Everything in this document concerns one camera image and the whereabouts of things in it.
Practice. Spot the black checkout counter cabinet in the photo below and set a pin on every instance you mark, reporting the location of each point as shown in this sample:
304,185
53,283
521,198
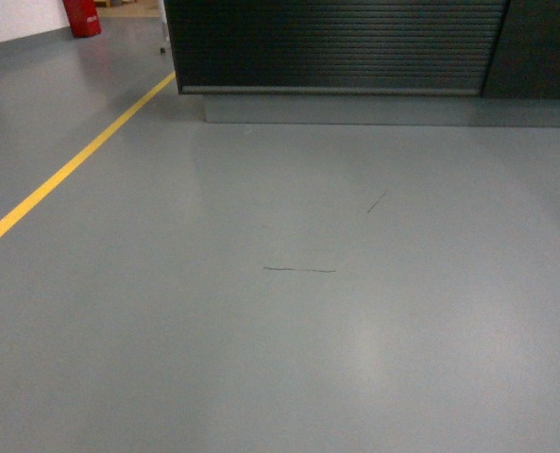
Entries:
391,63

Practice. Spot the red fire extinguisher box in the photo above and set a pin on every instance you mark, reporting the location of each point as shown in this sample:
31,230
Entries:
82,17

